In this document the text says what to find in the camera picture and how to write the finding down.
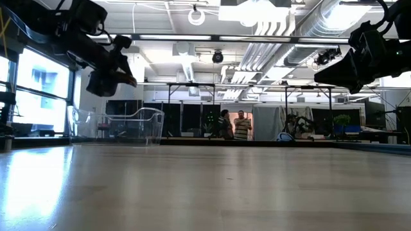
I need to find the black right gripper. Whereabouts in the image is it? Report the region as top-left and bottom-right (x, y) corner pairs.
(313, 21), (411, 95)

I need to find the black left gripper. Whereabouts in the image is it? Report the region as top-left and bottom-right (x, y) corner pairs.
(54, 0), (138, 89)

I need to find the clear plastic basket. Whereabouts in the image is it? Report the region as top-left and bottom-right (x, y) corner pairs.
(66, 107), (166, 147)

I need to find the small green background plant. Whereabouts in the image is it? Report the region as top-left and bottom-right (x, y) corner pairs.
(333, 114), (351, 128)

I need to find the black background monitor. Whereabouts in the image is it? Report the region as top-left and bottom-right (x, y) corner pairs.
(364, 101), (387, 129)

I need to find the black background cabinet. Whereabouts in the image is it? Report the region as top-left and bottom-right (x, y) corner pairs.
(105, 99), (144, 130)

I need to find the long ceiling light strip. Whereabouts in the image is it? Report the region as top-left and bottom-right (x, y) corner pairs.
(86, 33), (351, 44)

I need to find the blue and white round object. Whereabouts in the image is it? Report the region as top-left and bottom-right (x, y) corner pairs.
(276, 132), (295, 142)

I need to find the grey hanging cloth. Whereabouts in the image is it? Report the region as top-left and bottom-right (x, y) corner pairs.
(252, 105), (314, 141)

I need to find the black rack with green lights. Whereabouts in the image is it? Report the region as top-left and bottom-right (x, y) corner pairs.
(204, 104), (221, 137)

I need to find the person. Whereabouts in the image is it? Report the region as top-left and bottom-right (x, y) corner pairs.
(233, 110), (254, 141)
(217, 109), (234, 141)

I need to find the black background rig frame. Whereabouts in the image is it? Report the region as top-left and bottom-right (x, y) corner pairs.
(166, 82), (216, 139)
(284, 85), (334, 139)

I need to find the silver ceiling air duct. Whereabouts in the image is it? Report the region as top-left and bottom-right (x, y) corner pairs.
(282, 0), (365, 67)

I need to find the white coiled cable ring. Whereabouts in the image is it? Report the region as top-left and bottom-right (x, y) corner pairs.
(187, 8), (206, 26)

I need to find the black round ceiling camera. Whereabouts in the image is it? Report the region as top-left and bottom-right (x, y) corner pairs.
(211, 50), (225, 64)

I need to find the yellow cable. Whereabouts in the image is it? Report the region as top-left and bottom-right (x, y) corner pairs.
(0, 15), (12, 59)

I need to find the short grey post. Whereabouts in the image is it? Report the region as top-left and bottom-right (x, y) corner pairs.
(0, 135), (15, 152)

